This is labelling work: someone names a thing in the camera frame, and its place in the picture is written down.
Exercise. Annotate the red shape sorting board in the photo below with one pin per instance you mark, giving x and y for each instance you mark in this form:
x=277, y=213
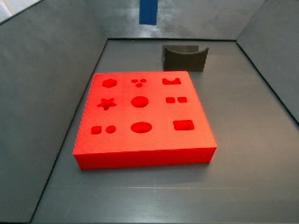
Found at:
x=143, y=120

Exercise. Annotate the black curved holder stand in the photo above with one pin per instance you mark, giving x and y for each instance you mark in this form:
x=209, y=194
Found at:
x=185, y=58

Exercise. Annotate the blue rectangular peg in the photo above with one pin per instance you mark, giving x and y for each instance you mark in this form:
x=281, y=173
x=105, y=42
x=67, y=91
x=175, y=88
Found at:
x=147, y=12

